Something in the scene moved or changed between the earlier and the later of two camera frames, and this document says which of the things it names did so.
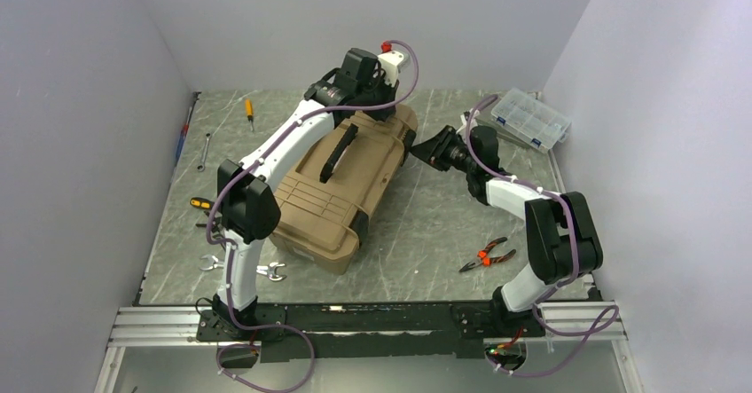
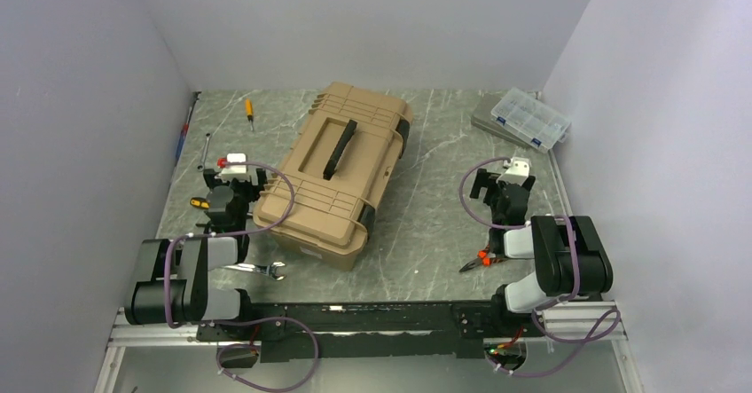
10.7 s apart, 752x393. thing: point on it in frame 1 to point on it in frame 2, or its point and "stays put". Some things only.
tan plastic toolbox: x=325 y=204 stays put
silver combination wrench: x=270 y=269 stays put
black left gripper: x=390 y=93 to x=255 y=192
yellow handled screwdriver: x=202 y=203 stays put
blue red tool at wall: x=183 y=135 stays put
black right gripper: x=434 y=148 to x=486 y=180
